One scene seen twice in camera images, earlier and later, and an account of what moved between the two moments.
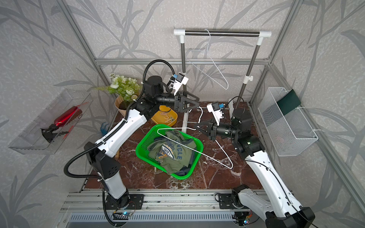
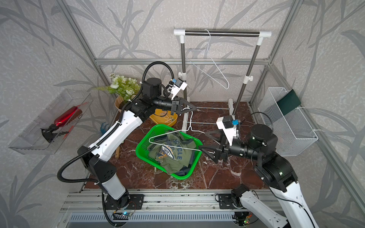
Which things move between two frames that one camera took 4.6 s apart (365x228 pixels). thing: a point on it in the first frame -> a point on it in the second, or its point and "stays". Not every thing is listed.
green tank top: (172, 151) stays
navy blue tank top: (185, 170) stays
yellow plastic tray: (165, 116) stays
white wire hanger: (202, 113) -> (189, 128)
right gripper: (210, 124) -> (223, 148)
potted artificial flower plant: (127, 90) stays
